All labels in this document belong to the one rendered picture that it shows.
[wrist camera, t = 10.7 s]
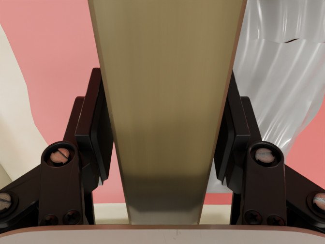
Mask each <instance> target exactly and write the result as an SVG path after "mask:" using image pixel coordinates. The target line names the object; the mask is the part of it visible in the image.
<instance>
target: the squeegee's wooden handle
mask: <svg viewBox="0 0 325 244"><path fill-rule="evenodd" d="M88 5H89V12H90V17H91V22H92V27H93V33H94V38H95V43H96V48H97V54H98V59H99V64H100V70H101V74H102V80H103V87H104V92H105V97H106V102H107V108H108V113H109V118H110V123H111V128H112V134H113V139H114V144H115V149H116V155H117V160H118V167H119V172H120V177H121V182H122V188H123V193H124V198H125V203H126V209H127V214H128V219H129V224H130V225H199V223H200V218H201V214H202V209H203V205H204V200H205V196H206V191H207V185H208V180H209V176H210V172H211V167H212V162H213V158H214V153H215V149H216V144H217V140H218V135H219V130H220V126H221V122H222V116H223V111H224V106H225V102H226V97H227V93H228V88H229V84H230V79H231V74H232V70H233V65H234V61H235V56H236V50H237V46H238V41H239V37H240V32H241V27H242V23H243V18H244V14H245V9H246V5H247V0H88Z"/></svg>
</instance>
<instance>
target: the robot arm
mask: <svg viewBox="0 0 325 244"><path fill-rule="evenodd" d="M113 144H114V139H113V134H112V128H111V123H110V118H109V113H108V108H107V102H106V97H105V92H104V87H103V80H102V74H101V70H100V67H94V68H93V69H92V72H91V75H90V79H89V84H88V87H87V91H86V95H85V96H77V97H76V98H75V101H74V105H73V108H72V111H71V114H70V117H69V121H68V124H67V127H66V131H65V134H64V137H63V140H62V141H57V142H54V143H52V144H50V145H49V146H48V147H46V148H45V150H44V151H43V153H42V155H41V163H40V164H39V165H38V166H36V167H35V168H33V169H32V170H30V171H28V172H27V173H25V174H24V175H22V176H21V177H19V178H18V179H16V180H14V181H13V182H11V183H10V184H8V185H7V186H5V187H4V188H2V189H1V190H0V244H325V190H324V189H323V188H321V187H320V186H318V185H317V184H315V183H314V182H312V181H311V180H309V179H307V178H306V177H304V176H303V175H301V174H300V173H298V172H297V171H295V170H293V169H292V168H290V167H289V166H287V165H286V164H285V163H284V155H283V153H282V151H281V150H280V148H279V147H277V146H276V145H275V144H273V143H271V142H268V141H263V140H262V137H261V134H260V131H259V127H258V124H257V121H256V117H255V114H254V111H253V108H252V105H251V101H250V98H249V97H248V96H240V95H239V91H238V87H237V84H236V79H235V75H234V72H233V70H232V74H231V79H230V84H229V88H228V93H227V97H226V102H225V106H224V111H223V116H222V122H221V126H220V130H219V135H218V140H217V144H216V149H215V153H214V164H215V170H216V177H217V179H218V180H220V181H221V182H222V185H226V186H227V187H228V188H229V189H230V190H232V191H233V193H232V204H231V213H230V223H229V225H96V223H95V213H94V203H93V193H92V191H93V190H95V189H96V188H97V187H98V186H99V185H103V182H104V181H105V180H107V179H108V177H109V170H110V164H111V156H112V150H113Z"/></svg>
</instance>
